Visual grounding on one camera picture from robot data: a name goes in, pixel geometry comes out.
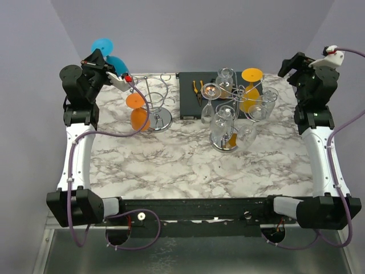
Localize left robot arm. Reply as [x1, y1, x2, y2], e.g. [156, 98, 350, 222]
[46, 49, 127, 227]

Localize ribbed clear wine glass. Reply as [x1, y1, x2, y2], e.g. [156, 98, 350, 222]
[215, 67, 234, 99]

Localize blue plastic goblet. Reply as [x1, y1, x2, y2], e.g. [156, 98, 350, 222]
[91, 38, 129, 76]

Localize clear stemmed glass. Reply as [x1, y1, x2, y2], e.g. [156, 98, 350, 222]
[201, 83, 221, 125]

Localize aluminium extrusion frame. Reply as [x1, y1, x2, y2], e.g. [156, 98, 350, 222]
[31, 75, 96, 274]

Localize dark grey tool tray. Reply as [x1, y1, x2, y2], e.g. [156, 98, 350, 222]
[176, 71, 262, 120]

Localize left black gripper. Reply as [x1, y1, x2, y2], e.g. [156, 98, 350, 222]
[81, 49, 119, 102]

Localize yellow plastic goblet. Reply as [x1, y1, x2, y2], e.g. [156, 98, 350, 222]
[240, 68, 263, 113]

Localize clear glass with reflection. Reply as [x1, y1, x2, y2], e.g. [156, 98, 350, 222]
[262, 87, 278, 119]

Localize round ring chrome glass rack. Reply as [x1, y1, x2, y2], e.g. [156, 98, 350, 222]
[130, 76, 173, 133]

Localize scroll arm chrome glass rack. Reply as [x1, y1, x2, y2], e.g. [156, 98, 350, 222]
[209, 71, 264, 153]

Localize orange plastic goblet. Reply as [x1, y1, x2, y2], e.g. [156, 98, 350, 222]
[126, 93, 148, 130]

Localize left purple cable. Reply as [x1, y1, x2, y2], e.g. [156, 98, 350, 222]
[67, 81, 161, 252]

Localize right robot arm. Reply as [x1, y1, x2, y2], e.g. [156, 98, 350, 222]
[262, 46, 362, 230]

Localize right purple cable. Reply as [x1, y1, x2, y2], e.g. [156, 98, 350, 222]
[261, 48, 365, 251]

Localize black front mounting rail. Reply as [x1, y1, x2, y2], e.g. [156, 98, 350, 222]
[94, 195, 329, 237]

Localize purple cable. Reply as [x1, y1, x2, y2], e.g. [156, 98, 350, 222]
[67, 81, 161, 252]
[261, 48, 365, 251]

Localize yellow handled pliers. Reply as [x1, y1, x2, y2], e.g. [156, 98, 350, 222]
[192, 80, 204, 107]

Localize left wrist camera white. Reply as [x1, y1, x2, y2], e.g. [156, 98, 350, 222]
[106, 72, 135, 92]

